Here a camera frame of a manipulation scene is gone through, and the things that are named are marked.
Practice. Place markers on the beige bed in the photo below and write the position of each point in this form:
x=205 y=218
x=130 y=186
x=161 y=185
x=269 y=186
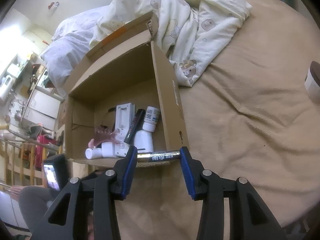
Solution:
x=250 y=130

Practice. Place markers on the white remote device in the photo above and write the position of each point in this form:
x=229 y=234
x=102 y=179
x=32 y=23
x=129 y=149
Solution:
x=123 y=120

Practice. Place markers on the white kitchen cabinets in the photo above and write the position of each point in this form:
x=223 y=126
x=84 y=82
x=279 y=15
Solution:
x=42 y=105

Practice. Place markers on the white toaster oven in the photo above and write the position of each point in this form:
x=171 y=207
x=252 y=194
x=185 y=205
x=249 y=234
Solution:
x=6 y=86

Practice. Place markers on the black marker pen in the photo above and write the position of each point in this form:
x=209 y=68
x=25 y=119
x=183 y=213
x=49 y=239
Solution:
x=133 y=128

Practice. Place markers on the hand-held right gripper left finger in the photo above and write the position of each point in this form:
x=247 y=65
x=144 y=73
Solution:
x=128 y=170

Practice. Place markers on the red wall decoration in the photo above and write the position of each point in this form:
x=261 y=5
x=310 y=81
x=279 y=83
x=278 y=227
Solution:
x=53 y=4

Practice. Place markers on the pink hair claw clip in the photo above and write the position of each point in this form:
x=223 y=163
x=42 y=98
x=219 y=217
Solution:
x=106 y=136

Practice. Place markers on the cream bear print blanket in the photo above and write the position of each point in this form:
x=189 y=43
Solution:
x=200 y=30

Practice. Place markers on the white rice cooker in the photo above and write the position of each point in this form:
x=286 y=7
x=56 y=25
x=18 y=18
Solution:
x=13 y=70

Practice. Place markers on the yellow wooden chair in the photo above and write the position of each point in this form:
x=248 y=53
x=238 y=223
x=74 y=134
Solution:
x=23 y=170

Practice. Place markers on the white tube red label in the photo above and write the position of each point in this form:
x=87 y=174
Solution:
x=92 y=153

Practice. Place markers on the pale blue duvet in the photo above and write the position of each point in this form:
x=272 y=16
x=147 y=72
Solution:
x=65 y=45

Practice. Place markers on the white bottle blue label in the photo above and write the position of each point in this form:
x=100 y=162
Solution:
x=151 y=117

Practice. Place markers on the person's grey trouser leg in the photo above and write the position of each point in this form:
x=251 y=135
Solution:
x=32 y=205

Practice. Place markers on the white jar brown lid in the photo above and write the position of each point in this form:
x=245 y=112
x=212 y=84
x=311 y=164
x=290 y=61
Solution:
x=312 y=85

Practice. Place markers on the silver blue battery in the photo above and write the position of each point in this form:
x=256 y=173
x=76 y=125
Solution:
x=160 y=157

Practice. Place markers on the red bag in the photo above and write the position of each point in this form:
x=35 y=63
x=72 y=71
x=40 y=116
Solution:
x=41 y=150

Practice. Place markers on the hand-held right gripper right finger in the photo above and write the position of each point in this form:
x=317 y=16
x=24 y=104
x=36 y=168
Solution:
x=187 y=172

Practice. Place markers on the cardboard box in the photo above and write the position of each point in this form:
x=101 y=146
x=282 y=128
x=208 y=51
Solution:
x=165 y=85

